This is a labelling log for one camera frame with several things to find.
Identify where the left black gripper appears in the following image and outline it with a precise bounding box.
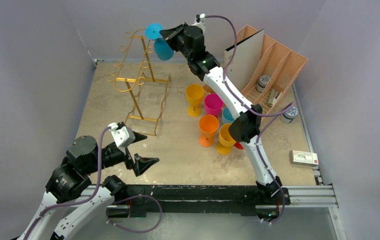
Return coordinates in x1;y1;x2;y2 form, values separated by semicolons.
84;130;159;174

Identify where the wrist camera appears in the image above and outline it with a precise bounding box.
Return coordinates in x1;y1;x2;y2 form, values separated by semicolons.
108;122;136;148
193;13;206;33

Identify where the stapler in organizer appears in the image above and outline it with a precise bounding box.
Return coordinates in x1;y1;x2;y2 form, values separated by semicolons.
268;88;280;107

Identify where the pink wine glass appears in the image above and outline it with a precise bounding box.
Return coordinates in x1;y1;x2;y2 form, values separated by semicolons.
204;93;223;117

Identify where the orange wine glass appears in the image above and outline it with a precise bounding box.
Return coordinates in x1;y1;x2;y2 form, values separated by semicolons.
198;114;219;148

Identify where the patterned tin in organizer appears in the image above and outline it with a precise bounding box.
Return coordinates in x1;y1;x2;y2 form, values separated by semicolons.
256;75;271;93

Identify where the yellow wine glass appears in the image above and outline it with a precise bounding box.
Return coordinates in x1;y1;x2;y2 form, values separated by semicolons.
216;123;236;155
185;84;205;118

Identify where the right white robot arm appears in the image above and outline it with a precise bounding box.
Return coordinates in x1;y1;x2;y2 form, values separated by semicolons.
159;23;285;204

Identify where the blue wine glass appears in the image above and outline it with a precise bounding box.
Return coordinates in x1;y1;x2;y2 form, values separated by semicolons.
145;23;174;61
221;107;234;124

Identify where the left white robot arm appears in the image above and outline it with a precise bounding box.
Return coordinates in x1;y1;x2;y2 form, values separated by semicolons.
18;122;159;240

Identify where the gold wire glass rack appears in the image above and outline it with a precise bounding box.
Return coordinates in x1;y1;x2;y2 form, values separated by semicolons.
107;28;171;136

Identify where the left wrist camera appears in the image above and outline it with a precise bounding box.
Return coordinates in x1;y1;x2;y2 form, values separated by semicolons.
108;122;136;148

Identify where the white binder folder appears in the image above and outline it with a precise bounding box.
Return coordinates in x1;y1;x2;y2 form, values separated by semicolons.
224;25;265;91

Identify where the small white red box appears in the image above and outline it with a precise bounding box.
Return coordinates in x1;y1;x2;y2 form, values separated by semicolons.
289;150;319;167

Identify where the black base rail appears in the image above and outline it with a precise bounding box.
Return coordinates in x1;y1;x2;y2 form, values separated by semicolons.
113;184;291;220

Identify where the red wine glass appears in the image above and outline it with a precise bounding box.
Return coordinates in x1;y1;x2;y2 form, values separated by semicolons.
234;142;244;150

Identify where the grey tape roll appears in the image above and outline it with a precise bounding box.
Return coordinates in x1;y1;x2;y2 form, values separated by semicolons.
279;106;299;124

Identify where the peach plastic file organizer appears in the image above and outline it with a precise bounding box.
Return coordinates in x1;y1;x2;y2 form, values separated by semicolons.
239;33;308;115

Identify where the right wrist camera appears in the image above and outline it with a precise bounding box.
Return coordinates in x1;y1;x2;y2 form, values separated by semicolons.
193;13;206;33

